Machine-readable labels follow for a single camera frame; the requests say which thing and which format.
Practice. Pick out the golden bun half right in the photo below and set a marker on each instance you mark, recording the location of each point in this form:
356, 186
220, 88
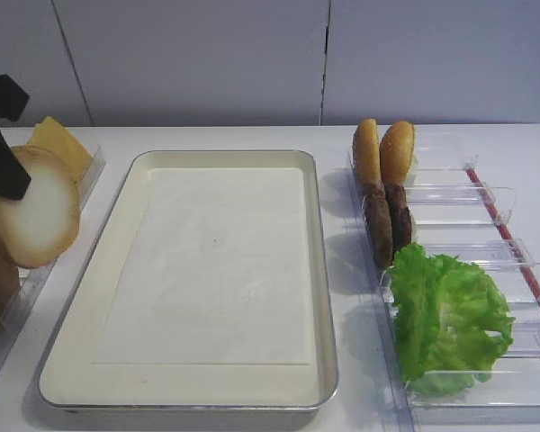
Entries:
396, 152

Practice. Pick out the pale bun slice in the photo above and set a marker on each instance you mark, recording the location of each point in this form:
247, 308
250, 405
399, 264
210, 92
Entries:
45, 222

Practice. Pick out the brown meat patty right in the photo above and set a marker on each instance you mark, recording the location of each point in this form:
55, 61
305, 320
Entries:
401, 222

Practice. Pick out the yellow cheese slice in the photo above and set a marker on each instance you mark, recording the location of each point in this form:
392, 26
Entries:
54, 137

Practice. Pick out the clear acrylic right rack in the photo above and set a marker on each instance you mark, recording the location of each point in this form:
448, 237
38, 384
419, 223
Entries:
449, 218

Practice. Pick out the cream metal baking tray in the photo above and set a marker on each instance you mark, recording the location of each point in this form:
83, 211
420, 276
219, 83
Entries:
72, 378

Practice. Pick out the brown meat patty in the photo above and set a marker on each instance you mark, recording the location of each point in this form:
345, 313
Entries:
379, 222
401, 222

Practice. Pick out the white parchment paper sheet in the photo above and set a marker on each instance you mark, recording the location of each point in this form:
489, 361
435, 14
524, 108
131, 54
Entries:
217, 274

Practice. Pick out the golden bun half left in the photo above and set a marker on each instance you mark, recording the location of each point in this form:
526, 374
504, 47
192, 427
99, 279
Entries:
366, 152

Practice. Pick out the clear acrylic left rack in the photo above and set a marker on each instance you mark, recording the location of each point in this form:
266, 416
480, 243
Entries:
31, 281

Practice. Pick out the green lettuce leaf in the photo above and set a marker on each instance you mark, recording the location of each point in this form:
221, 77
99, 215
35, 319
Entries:
452, 322

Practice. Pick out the clear acrylic rack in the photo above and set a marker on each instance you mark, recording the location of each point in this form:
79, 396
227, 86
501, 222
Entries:
449, 218
31, 281

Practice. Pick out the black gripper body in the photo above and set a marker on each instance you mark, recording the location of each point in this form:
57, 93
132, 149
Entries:
13, 99

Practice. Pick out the golden bun half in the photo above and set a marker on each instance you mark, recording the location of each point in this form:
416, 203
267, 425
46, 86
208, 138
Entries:
366, 152
396, 152

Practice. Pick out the brown meat patty left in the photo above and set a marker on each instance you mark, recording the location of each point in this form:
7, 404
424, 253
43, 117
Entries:
379, 222

